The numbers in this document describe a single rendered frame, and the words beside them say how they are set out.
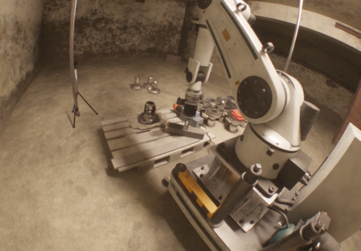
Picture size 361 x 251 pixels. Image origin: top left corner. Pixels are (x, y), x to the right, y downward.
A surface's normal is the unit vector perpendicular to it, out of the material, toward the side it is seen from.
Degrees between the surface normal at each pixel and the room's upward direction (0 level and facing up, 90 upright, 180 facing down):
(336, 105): 90
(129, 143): 0
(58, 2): 90
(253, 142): 90
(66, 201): 0
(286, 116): 75
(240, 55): 90
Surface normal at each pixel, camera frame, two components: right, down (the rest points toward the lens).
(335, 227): -0.84, 0.14
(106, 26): 0.57, 0.49
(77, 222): 0.17, -0.85
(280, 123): -0.80, -0.12
